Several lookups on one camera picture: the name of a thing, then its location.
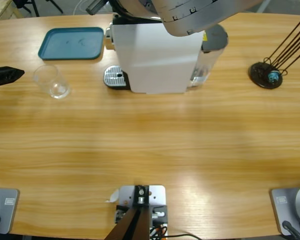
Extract orange cable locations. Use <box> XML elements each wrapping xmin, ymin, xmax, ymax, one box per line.
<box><xmin>149</xmin><ymin>223</ymin><xmax>167</xmax><ymax>237</ymax></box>

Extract clear glass cup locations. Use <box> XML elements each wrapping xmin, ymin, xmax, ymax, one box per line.
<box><xmin>31</xmin><ymin>64</ymin><xmax>72</xmax><ymax>99</ymax></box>

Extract teal plastic tray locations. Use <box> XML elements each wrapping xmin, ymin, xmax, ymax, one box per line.
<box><xmin>37</xmin><ymin>26</ymin><xmax>105</xmax><ymax>61</ymax></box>

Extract thin black cable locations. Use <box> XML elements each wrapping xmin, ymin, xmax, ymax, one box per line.
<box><xmin>164</xmin><ymin>233</ymin><xmax>203</xmax><ymax>240</ymax></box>

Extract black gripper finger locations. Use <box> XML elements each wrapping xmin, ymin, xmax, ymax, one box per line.
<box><xmin>0</xmin><ymin>65</ymin><xmax>26</xmax><ymax>89</ymax></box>

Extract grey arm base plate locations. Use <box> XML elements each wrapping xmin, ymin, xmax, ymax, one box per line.
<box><xmin>269</xmin><ymin>184</ymin><xmax>300</xmax><ymax>236</ymax></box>
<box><xmin>0</xmin><ymin>187</ymin><xmax>20</xmax><ymax>235</ymax></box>

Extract white block with dark post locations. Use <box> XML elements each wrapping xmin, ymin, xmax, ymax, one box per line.
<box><xmin>104</xmin><ymin>184</ymin><xmax>169</xmax><ymax>240</ymax></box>

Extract clear water tank dark lid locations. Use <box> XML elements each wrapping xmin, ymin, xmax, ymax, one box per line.
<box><xmin>188</xmin><ymin>23</ymin><xmax>230</xmax><ymax>88</ymax></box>

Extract white capsule coffee machine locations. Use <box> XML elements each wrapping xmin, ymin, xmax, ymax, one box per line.
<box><xmin>106</xmin><ymin>14</ymin><xmax>206</xmax><ymax>96</ymax></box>

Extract white paper tag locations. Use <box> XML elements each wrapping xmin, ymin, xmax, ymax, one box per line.
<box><xmin>104</xmin><ymin>188</ymin><xmax>120</xmax><ymax>204</ymax></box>

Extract metal drip tray grille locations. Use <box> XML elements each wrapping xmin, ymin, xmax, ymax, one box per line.
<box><xmin>103</xmin><ymin>64</ymin><xmax>128</xmax><ymax>88</ymax></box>

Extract blue coffee capsule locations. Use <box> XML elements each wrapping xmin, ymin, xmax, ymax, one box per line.
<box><xmin>267</xmin><ymin>70</ymin><xmax>280</xmax><ymax>83</ymax></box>

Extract black stand legs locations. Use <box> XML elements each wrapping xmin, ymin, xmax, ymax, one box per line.
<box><xmin>13</xmin><ymin>0</ymin><xmax>65</xmax><ymax>15</ymax></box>

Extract light wooden crate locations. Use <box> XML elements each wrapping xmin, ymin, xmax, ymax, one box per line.
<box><xmin>0</xmin><ymin>0</ymin><xmax>24</xmax><ymax>23</ymax></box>

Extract black capsule holder with rods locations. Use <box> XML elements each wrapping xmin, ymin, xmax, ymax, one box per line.
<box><xmin>248</xmin><ymin>16</ymin><xmax>300</xmax><ymax>90</ymax></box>

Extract white floor cable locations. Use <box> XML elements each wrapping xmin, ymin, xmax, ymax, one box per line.
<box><xmin>73</xmin><ymin>0</ymin><xmax>91</xmax><ymax>15</ymax></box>

